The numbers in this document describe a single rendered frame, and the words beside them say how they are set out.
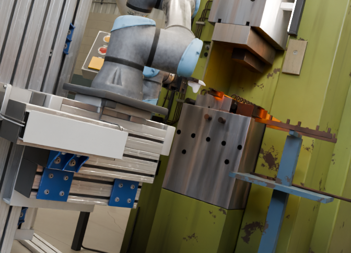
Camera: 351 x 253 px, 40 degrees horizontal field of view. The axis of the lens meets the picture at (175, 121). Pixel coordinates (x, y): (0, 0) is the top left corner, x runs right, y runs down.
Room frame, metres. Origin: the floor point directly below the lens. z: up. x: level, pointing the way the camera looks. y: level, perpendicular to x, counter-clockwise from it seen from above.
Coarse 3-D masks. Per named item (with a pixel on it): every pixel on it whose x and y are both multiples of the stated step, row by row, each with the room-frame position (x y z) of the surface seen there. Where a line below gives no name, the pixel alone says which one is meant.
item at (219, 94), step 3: (210, 90) 2.32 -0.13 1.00; (213, 90) 2.34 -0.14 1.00; (216, 90) 2.34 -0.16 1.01; (207, 93) 2.33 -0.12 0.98; (210, 93) 2.32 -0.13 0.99; (213, 93) 2.34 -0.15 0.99; (216, 93) 2.37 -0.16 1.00; (219, 93) 2.39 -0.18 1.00; (222, 93) 2.39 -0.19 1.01; (216, 96) 2.37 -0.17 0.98; (219, 96) 2.39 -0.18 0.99; (222, 96) 2.39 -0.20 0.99; (228, 96) 2.47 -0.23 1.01
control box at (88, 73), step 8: (104, 32) 2.63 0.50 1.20; (96, 40) 2.60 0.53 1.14; (104, 40) 2.60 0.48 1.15; (96, 48) 2.57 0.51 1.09; (88, 56) 2.54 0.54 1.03; (96, 56) 2.55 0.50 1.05; (104, 56) 2.55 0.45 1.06; (88, 64) 2.52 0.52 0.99; (88, 72) 2.51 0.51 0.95; (96, 72) 2.49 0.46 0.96
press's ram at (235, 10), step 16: (224, 0) 2.46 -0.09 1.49; (240, 0) 2.42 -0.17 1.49; (256, 0) 2.37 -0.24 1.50; (272, 0) 2.40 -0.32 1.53; (288, 0) 2.59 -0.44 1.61; (224, 16) 2.45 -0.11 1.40; (240, 16) 2.41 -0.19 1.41; (256, 16) 2.36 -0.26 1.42; (272, 16) 2.45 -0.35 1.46; (288, 16) 2.64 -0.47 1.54; (272, 32) 2.49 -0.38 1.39
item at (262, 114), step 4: (256, 108) 1.86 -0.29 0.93; (260, 108) 1.89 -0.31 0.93; (256, 112) 1.86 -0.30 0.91; (260, 112) 1.91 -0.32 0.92; (264, 112) 1.93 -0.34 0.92; (252, 116) 1.89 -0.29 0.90; (256, 116) 1.86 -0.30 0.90; (260, 116) 1.92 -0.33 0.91; (264, 116) 1.92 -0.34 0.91; (268, 116) 2.00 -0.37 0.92; (276, 120) 2.13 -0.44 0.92
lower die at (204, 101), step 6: (198, 96) 2.47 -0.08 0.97; (204, 96) 2.45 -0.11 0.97; (210, 96) 2.43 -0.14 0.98; (198, 102) 2.46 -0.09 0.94; (204, 102) 2.45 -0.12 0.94; (210, 102) 2.43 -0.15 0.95; (216, 102) 2.41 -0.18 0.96; (222, 102) 2.40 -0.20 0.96; (228, 102) 2.38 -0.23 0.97; (234, 102) 2.40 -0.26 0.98; (210, 108) 2.42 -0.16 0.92; (216, 108) 2.41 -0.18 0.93; (222, 108) 2.39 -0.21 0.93; (228, 108) 2.37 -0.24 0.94
